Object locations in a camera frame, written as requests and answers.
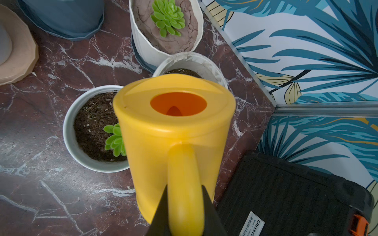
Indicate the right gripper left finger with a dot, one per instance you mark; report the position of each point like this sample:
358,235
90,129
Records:
160,224

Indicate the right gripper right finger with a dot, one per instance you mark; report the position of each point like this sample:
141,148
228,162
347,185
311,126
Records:
212,225

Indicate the yellow plastic watering can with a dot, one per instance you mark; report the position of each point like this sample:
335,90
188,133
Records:
175,128

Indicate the small white pot green succulent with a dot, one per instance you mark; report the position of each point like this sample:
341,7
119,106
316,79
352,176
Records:
84,134

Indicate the large white pot yellow succulent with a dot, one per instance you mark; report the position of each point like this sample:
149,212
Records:
196,62

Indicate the white pot pink succulent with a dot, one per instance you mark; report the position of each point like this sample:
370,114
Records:
19,51

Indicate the white ribbed pot green succulent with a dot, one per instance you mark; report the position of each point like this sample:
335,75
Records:
164,28

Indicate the blue pot red succulent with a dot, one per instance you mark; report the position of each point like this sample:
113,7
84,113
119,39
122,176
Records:
71,20

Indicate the black tool case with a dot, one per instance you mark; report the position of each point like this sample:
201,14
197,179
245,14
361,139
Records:
268,196

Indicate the right aluminium frame post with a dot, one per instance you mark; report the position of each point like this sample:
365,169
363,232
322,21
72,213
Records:
363,109

